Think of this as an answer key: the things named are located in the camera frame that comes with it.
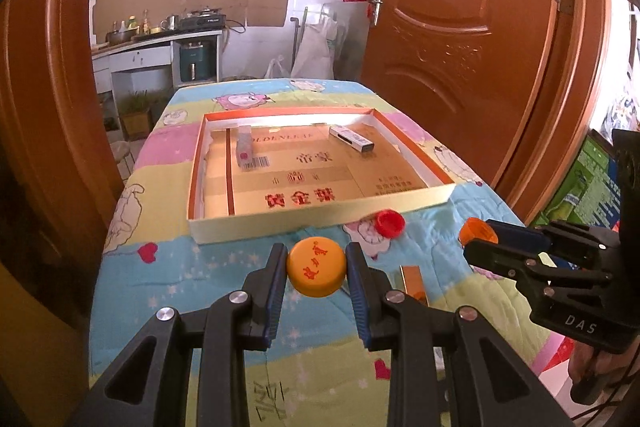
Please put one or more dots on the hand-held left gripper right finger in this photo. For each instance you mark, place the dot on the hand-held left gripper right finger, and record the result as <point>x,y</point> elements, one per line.
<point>356,292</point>

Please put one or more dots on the shallow cardboard box tray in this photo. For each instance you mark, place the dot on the shallow cardboard box tray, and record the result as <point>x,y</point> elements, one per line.
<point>320,177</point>

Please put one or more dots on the stack of printed cartons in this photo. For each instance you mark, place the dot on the stack of printed cartons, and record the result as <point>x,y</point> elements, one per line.
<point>580,187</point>

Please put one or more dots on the green air fryer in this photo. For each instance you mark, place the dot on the green air fryer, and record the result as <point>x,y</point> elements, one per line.
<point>195,63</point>

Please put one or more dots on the yellow bottle cap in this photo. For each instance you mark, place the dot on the yellow bottle cap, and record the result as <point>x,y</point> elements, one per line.
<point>316,267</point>

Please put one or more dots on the white kitchen counter cabinet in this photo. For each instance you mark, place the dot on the white kitchen counter cabinet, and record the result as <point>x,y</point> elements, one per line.
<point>140,57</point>

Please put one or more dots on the metal cooking pot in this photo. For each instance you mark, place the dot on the metal cooking pot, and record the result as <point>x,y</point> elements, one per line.
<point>121,37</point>

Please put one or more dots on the amber sauce bottle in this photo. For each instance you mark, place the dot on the amber sauce bottle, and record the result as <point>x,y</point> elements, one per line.
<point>145,23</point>

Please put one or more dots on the gold rectangular box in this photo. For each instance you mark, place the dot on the gold rectangular box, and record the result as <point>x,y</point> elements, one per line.
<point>412,281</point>

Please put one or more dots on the yellow oil bottle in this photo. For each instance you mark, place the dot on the yellow oil bottle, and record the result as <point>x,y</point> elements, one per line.
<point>132,23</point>

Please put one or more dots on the colourful wall poster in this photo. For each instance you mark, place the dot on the colourful wall poster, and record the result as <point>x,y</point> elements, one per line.
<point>622,107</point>

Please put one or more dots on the large white sack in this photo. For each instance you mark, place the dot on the large white sack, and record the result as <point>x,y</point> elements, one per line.
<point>315,49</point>

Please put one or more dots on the orange bottle cap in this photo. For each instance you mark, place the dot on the orange bottle cap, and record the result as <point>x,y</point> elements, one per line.
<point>477,231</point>

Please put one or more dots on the person's right hand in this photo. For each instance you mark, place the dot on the person's right hand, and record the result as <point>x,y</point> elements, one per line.
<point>582,357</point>

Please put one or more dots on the metal kettle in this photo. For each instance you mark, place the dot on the metal kettle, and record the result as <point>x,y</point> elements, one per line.
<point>170,23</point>

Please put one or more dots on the black gas stove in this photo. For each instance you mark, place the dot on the black gas stove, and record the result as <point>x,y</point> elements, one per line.
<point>202,22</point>

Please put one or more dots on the red bottle cap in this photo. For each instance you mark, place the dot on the red bottle cap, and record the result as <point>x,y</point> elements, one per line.
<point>390,223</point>

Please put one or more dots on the brown wooden door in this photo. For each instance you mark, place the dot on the brown wooden door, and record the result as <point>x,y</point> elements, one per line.
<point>450,57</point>

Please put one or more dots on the white and black box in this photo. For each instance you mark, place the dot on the white and black box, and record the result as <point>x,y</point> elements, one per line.
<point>350,138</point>

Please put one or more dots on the cartoon printed blanket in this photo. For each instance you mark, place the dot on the cartoon printed blanket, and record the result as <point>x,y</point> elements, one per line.
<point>200,267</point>

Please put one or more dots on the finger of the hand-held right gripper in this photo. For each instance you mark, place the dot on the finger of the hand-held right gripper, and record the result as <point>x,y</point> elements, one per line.
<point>500,257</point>
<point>515,232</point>

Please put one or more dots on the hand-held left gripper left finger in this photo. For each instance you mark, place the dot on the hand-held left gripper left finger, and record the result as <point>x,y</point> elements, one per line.
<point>275,287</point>

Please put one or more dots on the wooden plant crate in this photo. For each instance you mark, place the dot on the wooden plant crate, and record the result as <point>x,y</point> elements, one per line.
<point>135,114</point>

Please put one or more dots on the small white plastic bag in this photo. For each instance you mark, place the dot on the small white plastic bag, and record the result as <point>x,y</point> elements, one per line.
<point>276,69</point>

